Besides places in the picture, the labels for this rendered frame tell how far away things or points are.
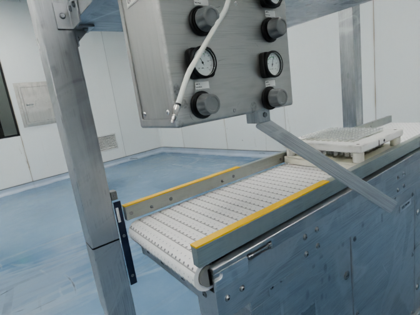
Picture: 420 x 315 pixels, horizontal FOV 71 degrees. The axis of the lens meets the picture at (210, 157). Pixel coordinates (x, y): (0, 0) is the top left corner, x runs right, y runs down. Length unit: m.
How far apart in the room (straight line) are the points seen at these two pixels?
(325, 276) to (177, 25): 0.68
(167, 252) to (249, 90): 0.30
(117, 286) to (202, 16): 0.58
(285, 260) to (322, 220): 0.13
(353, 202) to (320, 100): 3.42
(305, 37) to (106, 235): 3.84
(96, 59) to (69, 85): 5.44
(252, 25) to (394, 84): 3.47
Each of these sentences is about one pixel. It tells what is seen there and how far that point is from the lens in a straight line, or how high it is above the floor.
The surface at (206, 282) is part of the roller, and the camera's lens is 0.49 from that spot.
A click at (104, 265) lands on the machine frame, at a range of 0.71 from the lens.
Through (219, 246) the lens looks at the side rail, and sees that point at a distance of 0.46.
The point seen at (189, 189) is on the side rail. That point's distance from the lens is 0.74.
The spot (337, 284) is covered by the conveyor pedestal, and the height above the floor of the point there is 0.54.
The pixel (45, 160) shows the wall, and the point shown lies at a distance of 5.60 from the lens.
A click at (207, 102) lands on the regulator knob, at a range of 0.35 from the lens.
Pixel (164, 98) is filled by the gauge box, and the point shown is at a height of 1.06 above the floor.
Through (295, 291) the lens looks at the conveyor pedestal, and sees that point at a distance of 0.75.
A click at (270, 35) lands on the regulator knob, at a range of 0.45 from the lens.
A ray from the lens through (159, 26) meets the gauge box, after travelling 0.36.
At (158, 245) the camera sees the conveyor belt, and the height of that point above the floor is 0.81.
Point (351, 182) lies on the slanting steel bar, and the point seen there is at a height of 0.87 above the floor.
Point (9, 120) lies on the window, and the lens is 5.49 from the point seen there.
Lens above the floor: 1.06
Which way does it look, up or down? 12 degrees down
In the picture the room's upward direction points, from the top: 8 degrees counter-clockwise
